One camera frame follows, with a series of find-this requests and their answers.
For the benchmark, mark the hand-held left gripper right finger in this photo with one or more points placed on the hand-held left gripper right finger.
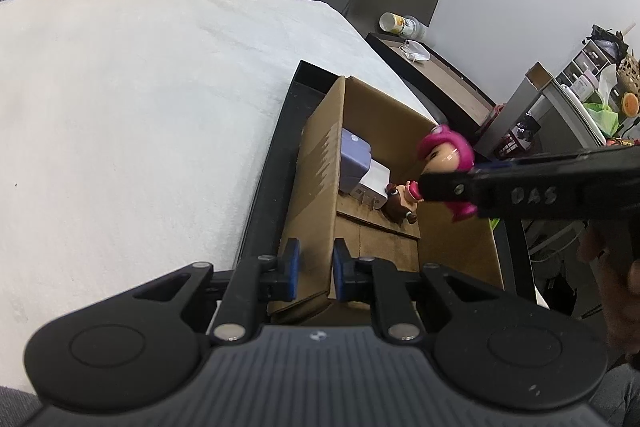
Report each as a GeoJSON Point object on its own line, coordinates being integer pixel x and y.
{"type": "Point", "coordinates": [340, 273]}

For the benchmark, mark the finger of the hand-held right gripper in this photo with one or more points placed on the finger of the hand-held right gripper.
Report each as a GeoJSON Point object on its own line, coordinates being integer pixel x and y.
{"type": "Point", "coordinates": [447, 187]}

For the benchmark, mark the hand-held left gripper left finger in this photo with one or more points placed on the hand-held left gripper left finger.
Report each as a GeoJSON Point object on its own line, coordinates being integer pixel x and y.
{"type": "Point", "coordinates": [293, 268]}

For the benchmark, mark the pink dinosaur figure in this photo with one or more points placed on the pink dinosaur figure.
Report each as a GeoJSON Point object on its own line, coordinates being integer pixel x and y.
{"type": "Point", "coordinates": [445, 152]}

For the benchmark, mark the brown-haired doll figure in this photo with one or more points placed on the brown-haired doll figure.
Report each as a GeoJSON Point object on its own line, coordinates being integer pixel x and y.
{"type": "Point", "coordinates": [397, 206]}

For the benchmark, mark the white charger plug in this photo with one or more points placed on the white charger plug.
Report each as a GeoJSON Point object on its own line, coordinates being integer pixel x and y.
{"type": "Point", "coordinates": [376, 179]}

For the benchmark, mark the purple power adapter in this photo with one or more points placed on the purple power adapter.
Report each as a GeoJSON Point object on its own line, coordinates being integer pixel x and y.
{"type": "Point", "coordinates": [353, 162]}

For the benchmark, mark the black tray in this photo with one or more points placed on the black tray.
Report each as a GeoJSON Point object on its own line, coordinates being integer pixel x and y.
{"type": "Point", "coordinates": [272, 167]}

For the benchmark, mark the brown cardboard box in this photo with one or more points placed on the brown cardboard box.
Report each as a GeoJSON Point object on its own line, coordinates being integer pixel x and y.
{"type": "Point", "coordinates": [315, 167]}

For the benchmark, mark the person's right hand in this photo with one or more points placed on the person's right hand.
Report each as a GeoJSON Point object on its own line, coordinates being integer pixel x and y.
{"type": "Point", "coordinates": [621, 307]}

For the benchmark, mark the red storage basket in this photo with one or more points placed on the red storage basket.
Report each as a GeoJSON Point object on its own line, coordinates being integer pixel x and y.
{"type": "Point", "coordinates": [515, 134]}

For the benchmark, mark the black desk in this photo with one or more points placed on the black desk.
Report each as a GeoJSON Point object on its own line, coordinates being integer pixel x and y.
{"type": "Point", "coordinates": [565, 109]}

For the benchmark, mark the green tissue box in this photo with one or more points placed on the green tissue box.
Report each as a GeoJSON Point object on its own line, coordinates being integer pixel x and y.
{"type": "Point", "coordinates": [605, 117]}

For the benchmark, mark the orange plush toy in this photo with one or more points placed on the orange plush toy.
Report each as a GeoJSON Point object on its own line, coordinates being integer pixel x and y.
{"type": "Point", "coordinates": [631, 104]}

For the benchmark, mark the clear drawer organiser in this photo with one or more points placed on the clear drawer organiser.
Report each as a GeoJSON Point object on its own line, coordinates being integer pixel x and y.
{"type": "Point", "coordinates": [582, 62]}

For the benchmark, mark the woven basket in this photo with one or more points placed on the woven basket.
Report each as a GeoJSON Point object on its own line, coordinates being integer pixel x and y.
{"type": "Point", "coordinates": [631, 74]}

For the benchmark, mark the white face mask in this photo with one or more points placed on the white face mask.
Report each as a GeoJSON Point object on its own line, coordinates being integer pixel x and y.
{"type": "Point", "coordinates": [415, 51]}

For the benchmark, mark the clear plastic bottle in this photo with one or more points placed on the clear plastic bottle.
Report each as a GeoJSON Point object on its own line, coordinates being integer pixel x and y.
{"type": "Point", "coordinates": [402, 26]}

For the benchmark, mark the person's left trouser leg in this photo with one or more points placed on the person's left trouser leg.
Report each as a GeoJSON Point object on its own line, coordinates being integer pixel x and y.
{"type": "Point", "coordinates": [15, 409]}

